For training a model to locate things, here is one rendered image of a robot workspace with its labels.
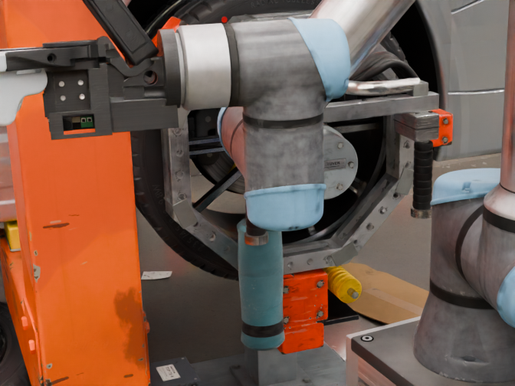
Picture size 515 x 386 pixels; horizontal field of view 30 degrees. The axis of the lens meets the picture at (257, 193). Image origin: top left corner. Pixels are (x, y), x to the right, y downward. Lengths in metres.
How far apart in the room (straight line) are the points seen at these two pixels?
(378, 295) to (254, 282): 1.49
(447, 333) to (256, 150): 0.38
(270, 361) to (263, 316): 0.39
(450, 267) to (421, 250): 2.64
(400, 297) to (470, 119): 1.19
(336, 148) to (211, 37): 1.00
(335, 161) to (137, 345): 0.56
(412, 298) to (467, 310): 2.19
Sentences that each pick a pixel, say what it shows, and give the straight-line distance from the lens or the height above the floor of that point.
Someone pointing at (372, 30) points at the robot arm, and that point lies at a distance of 1.00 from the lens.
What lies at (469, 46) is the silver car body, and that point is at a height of 1.01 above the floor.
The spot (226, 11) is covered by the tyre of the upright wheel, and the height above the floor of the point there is 1.13.
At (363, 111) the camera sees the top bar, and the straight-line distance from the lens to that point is 1.78.
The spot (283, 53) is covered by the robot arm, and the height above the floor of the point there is 1.23.
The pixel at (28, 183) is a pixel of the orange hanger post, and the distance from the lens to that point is 1.39.
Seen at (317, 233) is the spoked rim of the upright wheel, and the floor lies 0.63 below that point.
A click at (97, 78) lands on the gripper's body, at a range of 0.83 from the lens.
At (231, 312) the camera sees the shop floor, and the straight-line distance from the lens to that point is 3.23.
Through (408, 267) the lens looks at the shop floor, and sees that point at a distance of 3.59.
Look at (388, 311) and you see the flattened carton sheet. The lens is 3.21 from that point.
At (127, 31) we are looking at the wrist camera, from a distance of 0.84.
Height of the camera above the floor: 1.38
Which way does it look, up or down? 18 degrees down
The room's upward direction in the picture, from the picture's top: 2 degrees counter-clockwise
